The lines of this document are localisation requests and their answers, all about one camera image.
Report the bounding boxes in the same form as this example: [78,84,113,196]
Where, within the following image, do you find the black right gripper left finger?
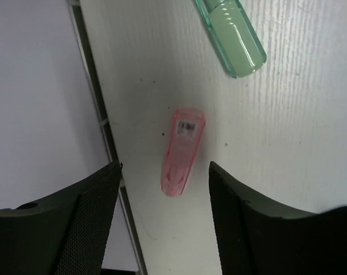
[0,163,122,274]

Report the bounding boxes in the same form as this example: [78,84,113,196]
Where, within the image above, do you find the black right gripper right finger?
[209,162,347,274]

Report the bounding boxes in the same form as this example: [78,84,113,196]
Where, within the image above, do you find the pink translucent eraser case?
[161,108,206,197]

